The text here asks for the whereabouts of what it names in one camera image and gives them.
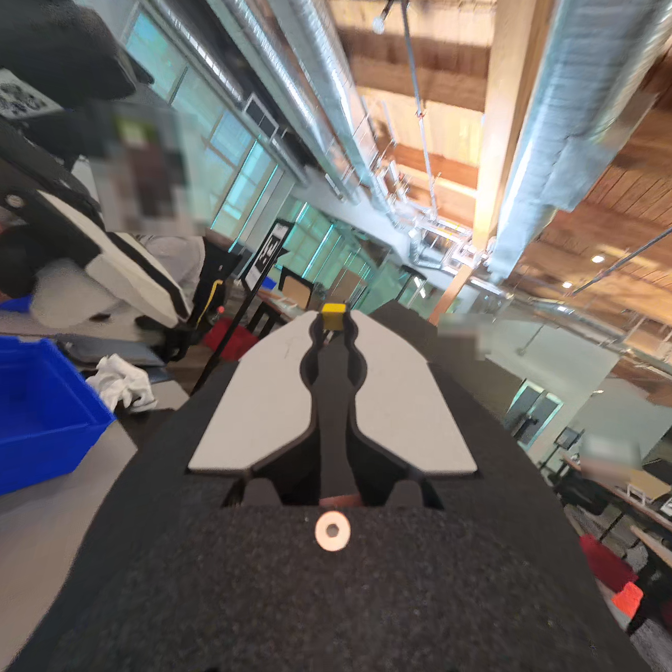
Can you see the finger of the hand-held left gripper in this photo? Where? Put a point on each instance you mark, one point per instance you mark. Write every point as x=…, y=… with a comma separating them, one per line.
x=131, y=286
x=68, y=207

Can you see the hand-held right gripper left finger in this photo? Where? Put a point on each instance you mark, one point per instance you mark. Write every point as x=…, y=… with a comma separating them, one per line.
x=252, y=409

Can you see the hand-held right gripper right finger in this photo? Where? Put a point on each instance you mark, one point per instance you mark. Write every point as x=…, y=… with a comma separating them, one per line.
x=409, y=409

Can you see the yellow block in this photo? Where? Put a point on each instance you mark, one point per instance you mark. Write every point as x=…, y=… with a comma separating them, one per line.
x=334, y=315

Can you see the blue plastic bin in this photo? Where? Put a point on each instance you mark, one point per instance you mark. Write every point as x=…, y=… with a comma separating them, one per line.
x=42, y=409

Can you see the grey desk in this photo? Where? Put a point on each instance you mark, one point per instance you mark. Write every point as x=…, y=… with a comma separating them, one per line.
x=31, y=551

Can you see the white crumpled cloth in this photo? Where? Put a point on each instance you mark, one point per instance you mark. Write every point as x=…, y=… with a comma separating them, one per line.
x=123, y=383

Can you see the small blue box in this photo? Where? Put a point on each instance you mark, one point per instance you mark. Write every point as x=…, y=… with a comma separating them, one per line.
x=269, y=283

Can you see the wooden panel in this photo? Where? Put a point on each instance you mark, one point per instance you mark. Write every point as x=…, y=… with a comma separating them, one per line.
x=296, y=288

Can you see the printed tag board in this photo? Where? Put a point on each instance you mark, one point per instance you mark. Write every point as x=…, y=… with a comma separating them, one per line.
x=270, y=252

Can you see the long wooden table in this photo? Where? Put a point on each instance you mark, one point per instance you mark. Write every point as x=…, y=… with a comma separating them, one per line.
x=630, y=493

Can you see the silver spiral ventilation duct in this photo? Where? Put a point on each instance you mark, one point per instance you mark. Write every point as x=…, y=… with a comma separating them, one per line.
x=325, y=78

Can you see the large insulated silver duct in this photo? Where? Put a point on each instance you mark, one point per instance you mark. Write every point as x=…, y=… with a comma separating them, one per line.
x=572, y=131

